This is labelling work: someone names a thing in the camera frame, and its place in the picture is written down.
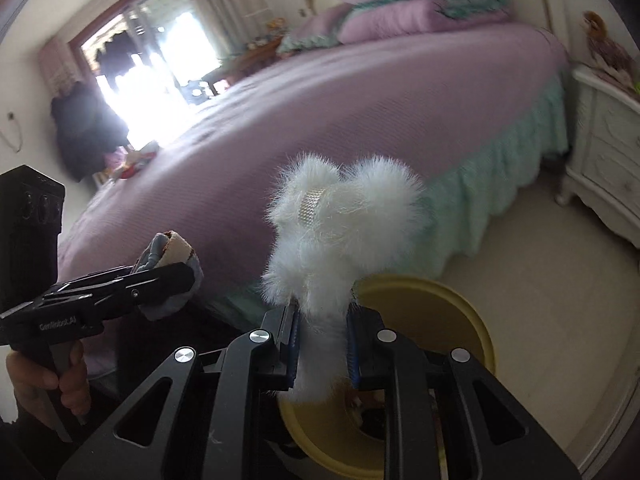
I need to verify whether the dark hanging garment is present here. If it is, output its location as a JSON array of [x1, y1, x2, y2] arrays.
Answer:
[[112, 25, 146, 68], [92, 42, 118, 78]]

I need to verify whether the purple pillow with teal frill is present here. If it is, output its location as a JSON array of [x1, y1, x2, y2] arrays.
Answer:
[[277, 2, 356, 56]]

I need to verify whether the brown-haired doll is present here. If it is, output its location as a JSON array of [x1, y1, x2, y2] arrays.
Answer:
[[580, 10, 636, 81]]

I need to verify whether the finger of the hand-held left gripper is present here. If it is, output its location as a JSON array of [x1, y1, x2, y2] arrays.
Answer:
[[92, 262, 195, 317], [42, 265, 147, 304]]

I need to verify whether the white carved nightstand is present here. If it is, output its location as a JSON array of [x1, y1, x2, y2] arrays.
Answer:
[[556, 62, 640, 251]]

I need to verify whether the yellow round waste bin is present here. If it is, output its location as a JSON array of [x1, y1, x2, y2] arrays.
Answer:
[[275, 274, 497, 480]]

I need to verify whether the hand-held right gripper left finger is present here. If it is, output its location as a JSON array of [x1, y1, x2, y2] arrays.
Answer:
[[57, 305, 301, 480]]

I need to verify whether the purple dotted bed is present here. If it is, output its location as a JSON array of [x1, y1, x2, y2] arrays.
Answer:
[[57, 25, 571, 376]]

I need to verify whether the narrow pink curtain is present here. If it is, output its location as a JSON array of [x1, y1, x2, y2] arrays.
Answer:
[[39, 37, 83, 98]]

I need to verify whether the person's left hand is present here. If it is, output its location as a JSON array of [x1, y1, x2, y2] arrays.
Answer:
[[6, 342, 93, 428]]

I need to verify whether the wide pink patterned curtain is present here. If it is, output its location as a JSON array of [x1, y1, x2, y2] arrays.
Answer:
[[175, 0, 273, 46]]

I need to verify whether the white fluffy fur piece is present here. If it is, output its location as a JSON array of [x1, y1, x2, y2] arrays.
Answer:
[[262, 152, 426, 403]]

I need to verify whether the wood-framed sliding glass door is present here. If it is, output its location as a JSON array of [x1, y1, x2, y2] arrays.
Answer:
[[70, 0, 226, 146]]

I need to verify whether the pale small sock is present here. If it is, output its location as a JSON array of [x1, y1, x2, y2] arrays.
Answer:
[[132, 231, 204, 322]]

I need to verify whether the grey plastic stool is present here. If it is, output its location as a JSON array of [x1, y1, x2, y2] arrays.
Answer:
[[182, 80, 211, 103]]

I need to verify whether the wooden desk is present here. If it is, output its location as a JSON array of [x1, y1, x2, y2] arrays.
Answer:
[[200, 35, 286, 96]]

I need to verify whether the black power cable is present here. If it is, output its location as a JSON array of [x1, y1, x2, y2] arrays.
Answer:
[[0, 120, 23, 153]]

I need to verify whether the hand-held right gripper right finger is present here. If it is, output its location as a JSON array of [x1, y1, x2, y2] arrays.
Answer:
[[346, 305, 583, 480]]

